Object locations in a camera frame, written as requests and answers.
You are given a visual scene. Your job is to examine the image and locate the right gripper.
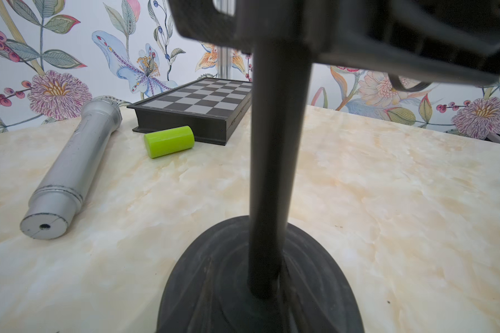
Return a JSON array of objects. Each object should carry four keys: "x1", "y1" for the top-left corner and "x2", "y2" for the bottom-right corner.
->
[{"x1": 312, "y1": 1, "x2": 500, "y2": 85}]

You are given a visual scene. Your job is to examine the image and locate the black stand pole with clip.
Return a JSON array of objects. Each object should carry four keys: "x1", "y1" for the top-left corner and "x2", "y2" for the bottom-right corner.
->
[{"x1": 169, "y1": 1, "x2": 313, "y2": 299}]

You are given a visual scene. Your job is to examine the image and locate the black round stand base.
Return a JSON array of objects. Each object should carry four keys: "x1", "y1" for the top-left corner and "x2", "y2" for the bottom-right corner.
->
[{"x1": 156, "y1": 216, "x2": 364, "y2": 332}]

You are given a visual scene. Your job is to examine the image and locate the silver microphone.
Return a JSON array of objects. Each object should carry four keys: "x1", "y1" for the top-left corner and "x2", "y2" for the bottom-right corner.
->
[{"x1": 20, "y1": 99, "x2": 122, "y2": 239}]

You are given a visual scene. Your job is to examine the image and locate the black checkered chess box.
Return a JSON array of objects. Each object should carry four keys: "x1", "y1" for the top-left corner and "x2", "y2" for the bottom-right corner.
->
[{"x1": 128, "y1": 78, "x2": 252, "y2": 146}]

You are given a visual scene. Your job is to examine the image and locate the green cylinder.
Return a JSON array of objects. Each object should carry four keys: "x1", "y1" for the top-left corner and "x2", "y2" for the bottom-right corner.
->
[{"x1": 143, "y1": 126, "x2": 195, "y2": 159}]

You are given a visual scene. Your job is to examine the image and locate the aluminium corner post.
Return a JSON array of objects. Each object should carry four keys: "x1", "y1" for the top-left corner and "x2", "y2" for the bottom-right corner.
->
[{"x1": 214, "y1": 0, "x2": 236, "y2": 79}]

